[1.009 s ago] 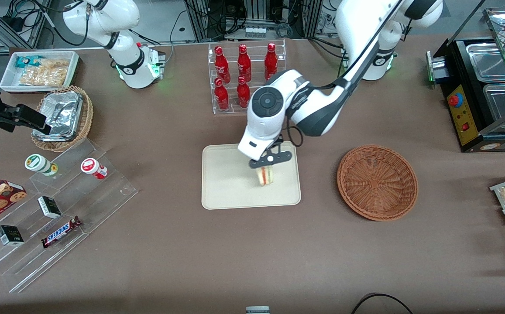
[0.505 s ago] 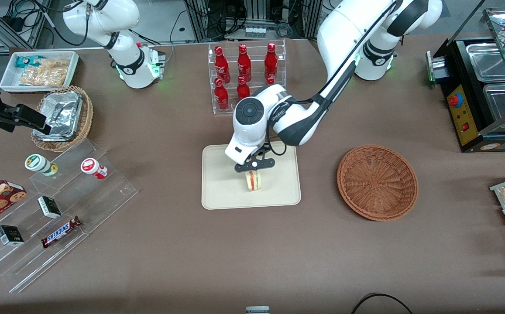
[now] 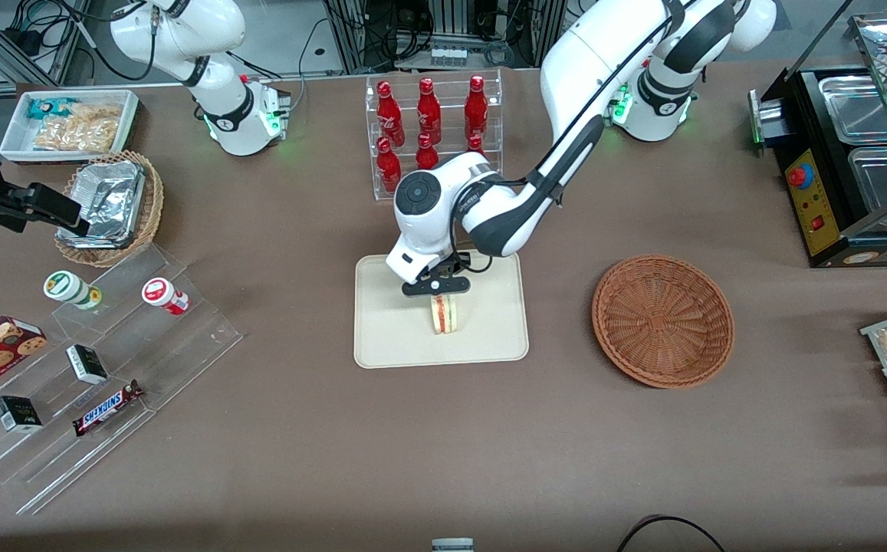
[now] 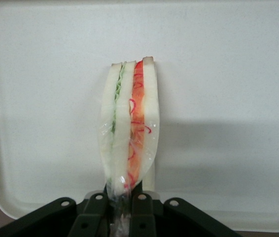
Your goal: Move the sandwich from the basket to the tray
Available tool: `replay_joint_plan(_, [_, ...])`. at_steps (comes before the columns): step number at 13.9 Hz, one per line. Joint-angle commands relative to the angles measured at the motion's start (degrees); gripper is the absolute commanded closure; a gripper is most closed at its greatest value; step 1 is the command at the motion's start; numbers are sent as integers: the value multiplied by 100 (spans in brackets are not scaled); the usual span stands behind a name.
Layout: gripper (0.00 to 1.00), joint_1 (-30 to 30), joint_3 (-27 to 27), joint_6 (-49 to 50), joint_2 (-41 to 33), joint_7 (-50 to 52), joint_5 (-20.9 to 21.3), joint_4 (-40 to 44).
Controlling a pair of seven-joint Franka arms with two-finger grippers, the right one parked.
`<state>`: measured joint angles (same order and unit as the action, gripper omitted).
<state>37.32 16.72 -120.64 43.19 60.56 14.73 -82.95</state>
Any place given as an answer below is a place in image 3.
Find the brown wicker basket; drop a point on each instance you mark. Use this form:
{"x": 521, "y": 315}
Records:
{"x": 661, "y": 322}

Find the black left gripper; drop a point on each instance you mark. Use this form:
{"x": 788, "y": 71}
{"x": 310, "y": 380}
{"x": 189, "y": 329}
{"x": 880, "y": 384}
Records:
{"x": 451, "y": 267}

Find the triangular sandwich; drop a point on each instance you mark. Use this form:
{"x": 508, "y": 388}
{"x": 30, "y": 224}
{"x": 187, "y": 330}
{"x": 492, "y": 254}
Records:
{"x": 445, "y": 316}

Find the grey device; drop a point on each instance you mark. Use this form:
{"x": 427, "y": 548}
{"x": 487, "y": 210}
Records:
{"x": 452, "y": 545}

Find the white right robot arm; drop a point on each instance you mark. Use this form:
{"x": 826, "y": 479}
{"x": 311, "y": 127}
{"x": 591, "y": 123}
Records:
{"x": 182, "y": 34}

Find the small black carton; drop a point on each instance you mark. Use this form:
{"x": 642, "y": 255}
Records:
{"x": 18, "y": 414}
{"x": 87, "y": 364}

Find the clear bag of chips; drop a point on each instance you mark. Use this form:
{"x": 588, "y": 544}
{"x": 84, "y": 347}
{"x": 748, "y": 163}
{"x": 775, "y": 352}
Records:
{"x": 83, "y": 129}

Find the black hot food display case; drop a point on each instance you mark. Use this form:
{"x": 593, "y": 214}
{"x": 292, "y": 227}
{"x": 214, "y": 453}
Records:
{"x": 819, "y": 222}

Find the blue snack packet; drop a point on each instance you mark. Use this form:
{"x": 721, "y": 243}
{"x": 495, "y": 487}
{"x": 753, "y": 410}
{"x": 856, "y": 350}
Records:
{"x": 46, "y": 107}

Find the clear acrylic bottle rack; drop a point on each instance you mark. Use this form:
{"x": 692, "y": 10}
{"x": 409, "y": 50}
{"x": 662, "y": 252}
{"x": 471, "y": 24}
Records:
{"x": 382, "y": 195}

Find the white rectangular snack bin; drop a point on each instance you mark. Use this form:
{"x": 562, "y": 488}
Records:
{"x": 14, "y": 142}

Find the snickers bar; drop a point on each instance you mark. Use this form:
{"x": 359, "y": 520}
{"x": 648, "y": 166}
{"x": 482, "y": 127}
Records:
{"x": 106, "y": 408}

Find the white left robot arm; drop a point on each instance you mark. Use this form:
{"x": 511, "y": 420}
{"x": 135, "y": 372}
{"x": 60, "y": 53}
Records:
{"x": 604, "y": 61}

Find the white power strip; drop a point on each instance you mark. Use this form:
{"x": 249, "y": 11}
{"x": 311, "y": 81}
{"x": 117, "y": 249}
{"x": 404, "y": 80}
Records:
{"x": 448, "y": 57}

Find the clear acrylic stepped shelf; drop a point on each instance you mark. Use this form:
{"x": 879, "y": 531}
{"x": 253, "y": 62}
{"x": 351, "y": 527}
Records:
{"x": 175, "y": 345}

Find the light wicker basket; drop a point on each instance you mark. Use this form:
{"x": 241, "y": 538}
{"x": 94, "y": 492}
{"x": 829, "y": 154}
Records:
{"x": 153, "y": 207}

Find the red cola bottle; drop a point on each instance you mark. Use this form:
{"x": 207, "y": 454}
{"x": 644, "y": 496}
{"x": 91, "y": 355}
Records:
{"x": 387, "y": 169}
{"x": 390, "y": 115}
{"x": 476, "y": 111}
{"x": 427, "y": 157}
{"x": 475, "y": 144}
{"x": 428, "y": 113}

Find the green lid cup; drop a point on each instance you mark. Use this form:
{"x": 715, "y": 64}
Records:
{"x": 67, "y": 287}

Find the aluminium foil container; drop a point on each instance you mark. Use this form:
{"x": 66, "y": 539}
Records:
{"x": 110, "y": 201}

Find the beige plastic tray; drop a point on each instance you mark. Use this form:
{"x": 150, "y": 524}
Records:
{"x": 386, "y": 337}

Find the red lid cup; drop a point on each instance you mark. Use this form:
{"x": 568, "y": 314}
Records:
{"x": 161, "y": 294}

